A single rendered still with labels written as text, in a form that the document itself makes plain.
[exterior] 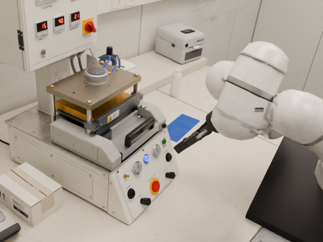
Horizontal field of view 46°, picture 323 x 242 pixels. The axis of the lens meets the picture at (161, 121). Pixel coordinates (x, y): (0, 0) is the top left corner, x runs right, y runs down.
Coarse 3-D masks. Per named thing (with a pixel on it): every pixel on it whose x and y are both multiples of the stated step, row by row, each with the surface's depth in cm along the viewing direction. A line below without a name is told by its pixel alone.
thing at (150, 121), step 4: (148, 120) 126; (152, 120) 127; (140, 124) 123; (144, 124) 123; (148, 124) 125; (152, 124) 128; (136, 128) 121; (140, 128) 121; (144, 128) 123; (152, 128) 129; (132, 132) 119; (136, 132) 119; (140, 132) 122; (128, 136) 117; (132, 136) 118; (136, 136) 120; (128, 140) 117; (132, 140) 119; (124, 144) 119; (128, 144) 118
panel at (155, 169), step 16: (160, 144) 135; (128, 160) 120; (144, 160) 126; (160, 160) 134; (128, 176) 117; (144, 176) 127; (160, 176) 134; (128, 192) 119; (144, 192) 126; (160, 192) 134; (128, 208) 119; (144, 208) 126
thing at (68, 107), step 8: (120, 96) 131; (128, 96) 131; (56, 104) 124; (64, 104) 122; (72, 104) 123; (104, 104) 125; (112, 104) 126; (64, 112) 124; (72, 112) 121; (80, 112) 119; (96, 112) 120; (80, 120) 121
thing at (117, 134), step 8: (136, 112) 130; (128, 120) 127; (136, 120) 132; (144, 120) 133; (112, 128) 120; (120, 128) 124; (128, 128) 128; (104, 136) 122; (112, 136) 121; (120, 136) 123; (144, 136) 125; (120, 144) 120; (136, 144) 122; (120, 152) 116; (128, 152) 119
